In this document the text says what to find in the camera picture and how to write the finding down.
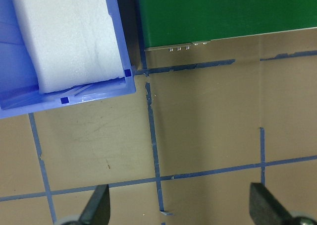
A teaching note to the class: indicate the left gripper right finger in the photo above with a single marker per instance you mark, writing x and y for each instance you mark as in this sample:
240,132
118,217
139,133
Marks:
265,209

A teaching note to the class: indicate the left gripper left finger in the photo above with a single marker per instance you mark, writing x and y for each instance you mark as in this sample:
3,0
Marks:
97,210

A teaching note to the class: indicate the blue bin left side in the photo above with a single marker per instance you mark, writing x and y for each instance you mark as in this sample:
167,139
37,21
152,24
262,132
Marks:
19,88

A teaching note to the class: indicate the white foam pad left bin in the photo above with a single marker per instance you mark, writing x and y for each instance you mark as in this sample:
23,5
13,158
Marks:
70,42

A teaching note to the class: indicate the green conveyor belt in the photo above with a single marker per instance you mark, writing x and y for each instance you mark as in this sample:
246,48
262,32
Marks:
174,24

